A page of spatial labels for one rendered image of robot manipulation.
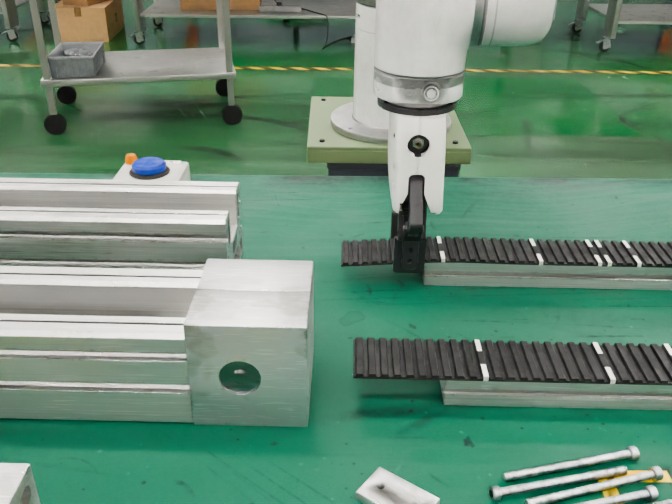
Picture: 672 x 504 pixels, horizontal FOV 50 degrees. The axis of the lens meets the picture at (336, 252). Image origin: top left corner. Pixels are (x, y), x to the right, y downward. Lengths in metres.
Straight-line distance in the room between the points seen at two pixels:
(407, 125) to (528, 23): 0.13
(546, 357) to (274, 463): 0.24
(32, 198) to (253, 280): 0.33
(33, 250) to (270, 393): 0.32
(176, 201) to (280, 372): 0.29
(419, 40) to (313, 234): 0.31
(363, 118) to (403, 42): 0.47
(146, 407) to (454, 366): 0.25
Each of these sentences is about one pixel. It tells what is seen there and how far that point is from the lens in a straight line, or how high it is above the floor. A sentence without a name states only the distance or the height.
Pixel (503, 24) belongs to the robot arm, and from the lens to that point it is 0.65.
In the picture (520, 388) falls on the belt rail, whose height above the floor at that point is 0.80.
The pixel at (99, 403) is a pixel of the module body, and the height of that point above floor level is 0.80.
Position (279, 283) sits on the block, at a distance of 0.58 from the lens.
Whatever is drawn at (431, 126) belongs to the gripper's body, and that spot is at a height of 0.96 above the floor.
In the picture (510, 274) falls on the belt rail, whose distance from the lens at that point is 0.78.
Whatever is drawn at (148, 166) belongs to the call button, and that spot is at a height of 0.85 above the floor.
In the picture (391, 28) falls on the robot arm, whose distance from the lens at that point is 0.65.
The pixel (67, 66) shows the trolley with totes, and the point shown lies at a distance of 3.66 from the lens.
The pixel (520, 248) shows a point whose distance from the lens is 0.79.
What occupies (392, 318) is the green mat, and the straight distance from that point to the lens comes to 0.71.
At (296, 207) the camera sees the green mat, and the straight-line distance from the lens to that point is 0.93.
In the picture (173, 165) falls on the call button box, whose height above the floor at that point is 0.84.
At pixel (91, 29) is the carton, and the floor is 0.09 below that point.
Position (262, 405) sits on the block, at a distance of 0.57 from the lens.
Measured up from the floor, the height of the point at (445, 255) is 0.81.
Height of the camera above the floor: 1.17
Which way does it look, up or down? 29 degrees down
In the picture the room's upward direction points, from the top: 1 degrees clockwise
